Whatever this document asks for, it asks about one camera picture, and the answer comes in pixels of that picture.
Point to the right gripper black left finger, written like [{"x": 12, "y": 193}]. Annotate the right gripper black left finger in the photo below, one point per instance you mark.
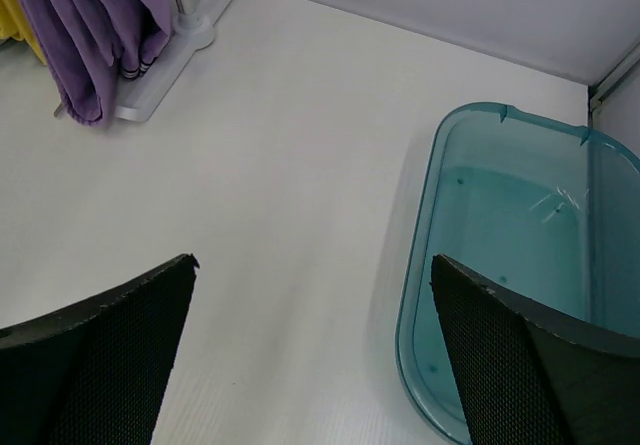
[{"x": 96, "y": 371}]

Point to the purple trousers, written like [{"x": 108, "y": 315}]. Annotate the purple trousers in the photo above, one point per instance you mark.
[{"x": 89, "y": 45}]

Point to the white clothes rack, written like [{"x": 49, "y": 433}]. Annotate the white clothes rack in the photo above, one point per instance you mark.
[{"x": 193, "y": 30}]

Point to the yellow garment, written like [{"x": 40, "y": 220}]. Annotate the yellow garment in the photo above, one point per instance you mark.
[{"x": 15, "y": 25}]

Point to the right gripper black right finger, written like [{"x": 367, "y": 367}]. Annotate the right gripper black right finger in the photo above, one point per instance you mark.
[{"x": 529, "y": 374}]

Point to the teal transparent plastic basin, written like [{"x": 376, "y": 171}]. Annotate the teal transparent plastic basin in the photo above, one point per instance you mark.
[{"x": 546, "y": 209}]

